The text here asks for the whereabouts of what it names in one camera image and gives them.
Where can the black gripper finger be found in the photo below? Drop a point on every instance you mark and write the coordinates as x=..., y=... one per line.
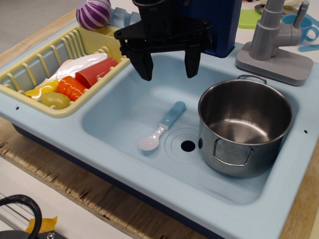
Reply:
x=141, y=60
x=192, y=60

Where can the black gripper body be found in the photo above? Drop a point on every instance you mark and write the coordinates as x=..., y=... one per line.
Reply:
x=163, y=29

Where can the stainless steel pot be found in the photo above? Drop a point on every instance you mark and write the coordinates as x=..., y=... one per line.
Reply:
x=242, y=125

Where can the dark blue box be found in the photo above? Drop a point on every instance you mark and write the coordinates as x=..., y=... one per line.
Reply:
x=224, y=18

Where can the red plastic cup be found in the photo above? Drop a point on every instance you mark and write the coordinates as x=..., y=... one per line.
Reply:
x=90, y=75

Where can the purple white striped ball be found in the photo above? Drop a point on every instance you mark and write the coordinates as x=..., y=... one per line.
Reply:
x=93, y=14

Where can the lime green plate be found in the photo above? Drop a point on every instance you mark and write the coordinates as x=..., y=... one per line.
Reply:
x=248, y=18

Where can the grey toy faucet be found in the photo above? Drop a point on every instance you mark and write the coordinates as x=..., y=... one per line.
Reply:
x=265, y=56

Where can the white plastic plate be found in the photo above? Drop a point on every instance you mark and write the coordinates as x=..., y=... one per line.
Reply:
x=71, y=66

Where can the orange toy carrot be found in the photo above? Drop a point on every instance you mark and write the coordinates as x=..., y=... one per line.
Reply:
x=71, y=88

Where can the olive green toy potato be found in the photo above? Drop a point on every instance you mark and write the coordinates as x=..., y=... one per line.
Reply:
x=55, y=100

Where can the yellow toy banana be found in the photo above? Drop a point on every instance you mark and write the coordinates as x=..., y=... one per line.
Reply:
x=36, y=93

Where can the light blue plastic cup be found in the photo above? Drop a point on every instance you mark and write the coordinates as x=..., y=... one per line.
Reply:
x=309, y=27

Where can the yellow dish rack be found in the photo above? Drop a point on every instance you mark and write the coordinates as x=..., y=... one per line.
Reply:
x=43, y=60

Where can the orange tape piece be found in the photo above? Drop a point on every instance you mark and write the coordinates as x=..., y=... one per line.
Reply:
x=47, y=224

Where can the blue handled white spoon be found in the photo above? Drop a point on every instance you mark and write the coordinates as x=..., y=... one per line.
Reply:
x=151, y=142

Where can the light blue utensil handle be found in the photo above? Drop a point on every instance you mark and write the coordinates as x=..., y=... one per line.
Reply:
x=309, y=48

